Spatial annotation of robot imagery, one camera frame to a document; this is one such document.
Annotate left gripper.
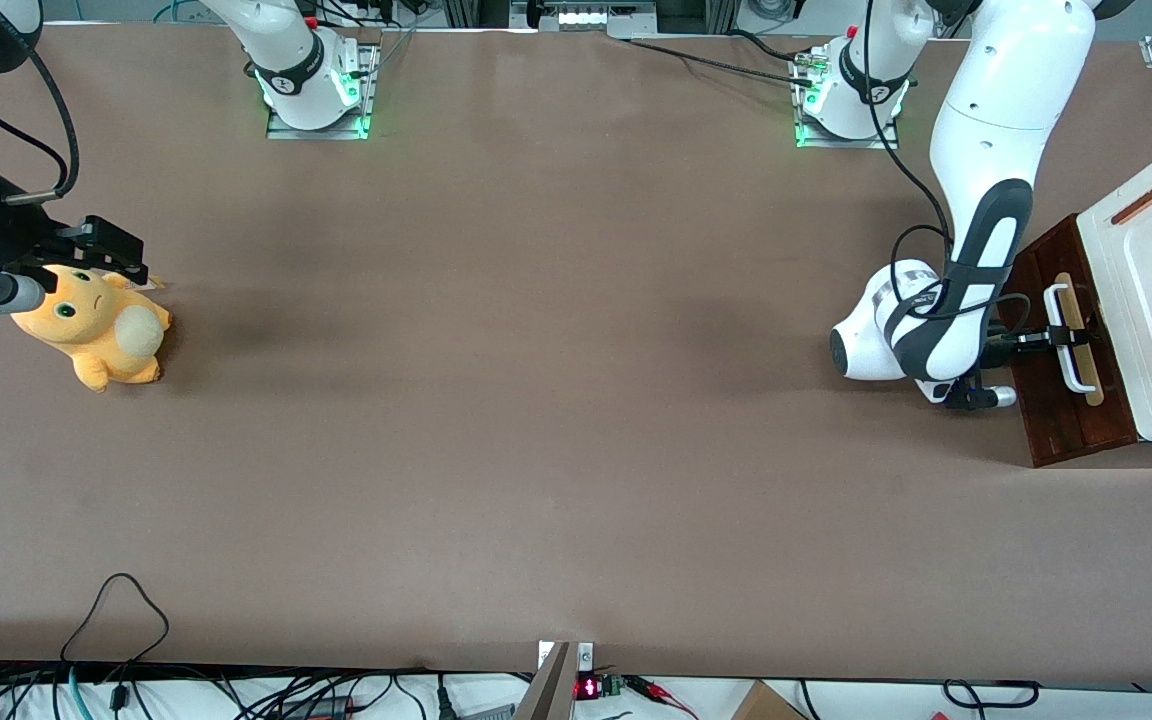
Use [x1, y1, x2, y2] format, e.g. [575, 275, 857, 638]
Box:
[978, 326, 1093, 369]

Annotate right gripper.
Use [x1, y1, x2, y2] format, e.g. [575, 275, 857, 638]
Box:
[0, 172, 150, 291]

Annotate white drawer handle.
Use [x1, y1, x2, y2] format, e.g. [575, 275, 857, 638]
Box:
[1042, 285, 1097, 393]

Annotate brown wooden drawer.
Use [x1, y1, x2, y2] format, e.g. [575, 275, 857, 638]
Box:
[1034, 218, 1137, 448]

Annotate orange plush toy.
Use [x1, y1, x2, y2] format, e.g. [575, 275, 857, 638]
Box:
[11, 264, 173, 393]

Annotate copper strip on cabinet top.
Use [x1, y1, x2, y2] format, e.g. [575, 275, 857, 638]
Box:
[1113, 175, 1152, 225]

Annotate brown cardboard piece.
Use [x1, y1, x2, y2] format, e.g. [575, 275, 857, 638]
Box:
[731, 680, 809, 720]

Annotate black power adapter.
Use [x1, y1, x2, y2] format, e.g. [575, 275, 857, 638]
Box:
[281, 695, 357, 719]

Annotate white power strip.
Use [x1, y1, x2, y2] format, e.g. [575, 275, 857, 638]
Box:
[511, 0, 659, 39]

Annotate red clip leads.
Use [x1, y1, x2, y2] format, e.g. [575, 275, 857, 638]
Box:
[624, 675, 699, 719]

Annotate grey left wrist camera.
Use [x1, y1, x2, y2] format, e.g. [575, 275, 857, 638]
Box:
[944, 375, 1019, 411]

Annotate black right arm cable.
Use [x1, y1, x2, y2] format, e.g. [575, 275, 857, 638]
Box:
[0, 48, 80, 206]

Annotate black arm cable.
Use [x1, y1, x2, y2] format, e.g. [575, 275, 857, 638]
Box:
[864, 0, 1033, 323]
[0, 48, 80, 206]

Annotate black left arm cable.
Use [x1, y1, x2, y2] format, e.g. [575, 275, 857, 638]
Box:
[864, 0, 1033, 323]

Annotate looped black cable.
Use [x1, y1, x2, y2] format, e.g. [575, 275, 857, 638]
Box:
[60, 572, 171, 663]

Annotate black coiled cable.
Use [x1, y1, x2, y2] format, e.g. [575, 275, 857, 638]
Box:
[943, 679, 1042, 710]

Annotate long black cable on table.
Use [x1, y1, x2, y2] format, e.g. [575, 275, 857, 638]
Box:
[626, 38, 817, 89]

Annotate white stand bracket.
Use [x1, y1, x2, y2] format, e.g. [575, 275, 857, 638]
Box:
[536, 641, 597, 669]

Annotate grey camera stand beam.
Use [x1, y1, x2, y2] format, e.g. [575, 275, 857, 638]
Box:
[514, 640, 577, 720]

